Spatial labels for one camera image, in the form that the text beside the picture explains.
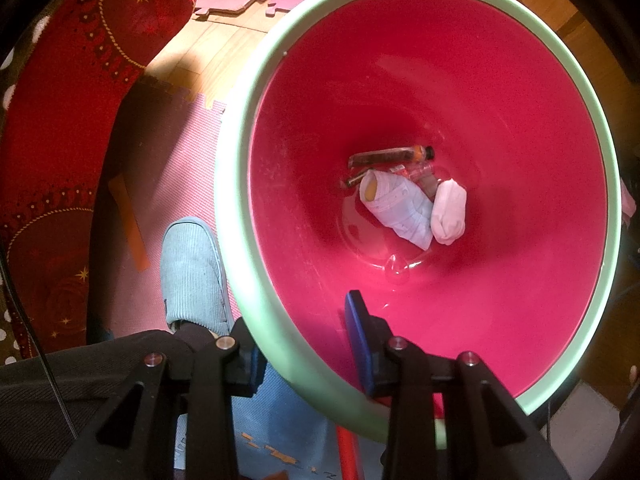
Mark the orange paper strip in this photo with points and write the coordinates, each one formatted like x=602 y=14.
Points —
x=129 y=220

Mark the white sock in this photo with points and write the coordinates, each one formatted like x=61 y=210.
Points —
x=447 y=215

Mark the clear plastic bottle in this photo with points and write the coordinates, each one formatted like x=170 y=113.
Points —
x=422 y=175

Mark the red bin with green rim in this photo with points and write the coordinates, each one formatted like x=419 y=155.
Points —
x=500 y=85

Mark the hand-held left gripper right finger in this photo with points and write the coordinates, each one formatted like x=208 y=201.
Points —
x=357 y=340

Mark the pink cloth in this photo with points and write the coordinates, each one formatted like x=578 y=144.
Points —
x=627 y=200

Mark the green battery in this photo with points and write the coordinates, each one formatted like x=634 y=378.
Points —
x=352 y=180

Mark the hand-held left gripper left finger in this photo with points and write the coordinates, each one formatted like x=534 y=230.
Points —
x=256 y=367

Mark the red patterned cushion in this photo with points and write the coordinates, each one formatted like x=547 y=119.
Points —
x=60 y=110

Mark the metal cream tube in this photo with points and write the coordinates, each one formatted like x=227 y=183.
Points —
x=385 y=158

